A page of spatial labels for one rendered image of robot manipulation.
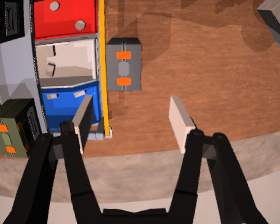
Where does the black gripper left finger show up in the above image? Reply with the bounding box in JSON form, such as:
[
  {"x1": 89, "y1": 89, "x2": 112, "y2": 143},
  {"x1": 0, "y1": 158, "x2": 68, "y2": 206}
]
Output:
[{"x1": 3, "y1": 95, "x2": 106, "y2": 224}]

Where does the orange long bar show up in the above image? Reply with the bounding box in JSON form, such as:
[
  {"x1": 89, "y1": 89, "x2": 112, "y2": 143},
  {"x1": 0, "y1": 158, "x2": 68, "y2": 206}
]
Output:
[{"x1": 100, "y1": 0, "x2": 110, "y2": 135}]

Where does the blue open bin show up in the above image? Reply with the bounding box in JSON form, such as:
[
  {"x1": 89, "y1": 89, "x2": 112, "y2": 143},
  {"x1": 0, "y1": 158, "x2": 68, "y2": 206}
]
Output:
[{"x1": 41, "y1": 81, "x2": 102, "y2": 130}]

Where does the red bin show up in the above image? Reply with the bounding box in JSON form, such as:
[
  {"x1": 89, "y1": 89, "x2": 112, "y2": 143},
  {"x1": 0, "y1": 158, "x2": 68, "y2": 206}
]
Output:
[{"x1": 33, "y1": 0, "x2": 98, "y2": 41}]

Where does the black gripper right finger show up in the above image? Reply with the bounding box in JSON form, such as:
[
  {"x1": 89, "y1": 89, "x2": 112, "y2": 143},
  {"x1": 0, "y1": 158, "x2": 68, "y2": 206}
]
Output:
[{"x1": 165, "y1": 95, "x2": 269, "y2": 224}]

